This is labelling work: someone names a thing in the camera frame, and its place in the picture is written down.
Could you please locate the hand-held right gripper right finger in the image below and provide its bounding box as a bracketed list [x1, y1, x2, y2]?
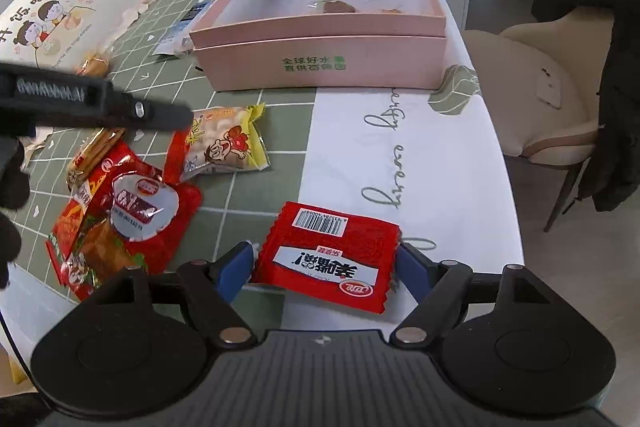
[391, 242, 543, 345]

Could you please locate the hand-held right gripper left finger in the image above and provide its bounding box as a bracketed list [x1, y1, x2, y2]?
[107, 241, 259, 345]

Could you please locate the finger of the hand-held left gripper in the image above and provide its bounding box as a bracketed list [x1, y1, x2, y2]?
[0, 61, 193, 131]

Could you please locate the small red snack packet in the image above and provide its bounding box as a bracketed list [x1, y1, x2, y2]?
[164, 129, 197, 184]

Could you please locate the clear packet of brown biscuits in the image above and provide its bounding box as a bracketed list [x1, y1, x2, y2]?
[66, 127, 126, 192]

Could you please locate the blue snack packet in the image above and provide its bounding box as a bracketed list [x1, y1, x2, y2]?
[152, 0, 213, 58]

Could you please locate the red barcode snack packet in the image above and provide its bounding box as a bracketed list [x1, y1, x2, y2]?
[250, 201, 403, 315]

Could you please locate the yellow cartoon snack packet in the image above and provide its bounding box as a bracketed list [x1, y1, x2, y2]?
[179, 103, 271, 182]

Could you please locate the pink cardboard box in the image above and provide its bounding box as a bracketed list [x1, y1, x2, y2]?
[189, 0, 447, 92]

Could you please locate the small bun packet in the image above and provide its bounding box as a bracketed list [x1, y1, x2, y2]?
[75, 52, 111, 78]

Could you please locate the red packet white oval label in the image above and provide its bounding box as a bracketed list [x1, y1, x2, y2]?
[45, 142, 203, 303]

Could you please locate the green checked tablecloth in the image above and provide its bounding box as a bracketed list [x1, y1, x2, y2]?
[0, 0, 513, 388]

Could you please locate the beige dining chair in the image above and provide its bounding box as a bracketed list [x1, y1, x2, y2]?
[462, 4, 617, 233]

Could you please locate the clear packet brown snack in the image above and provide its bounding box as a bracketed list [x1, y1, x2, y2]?
[307, 0, 358, 15]

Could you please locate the white paper on chair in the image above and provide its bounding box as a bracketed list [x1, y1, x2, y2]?
[535, 69, 564, 110]

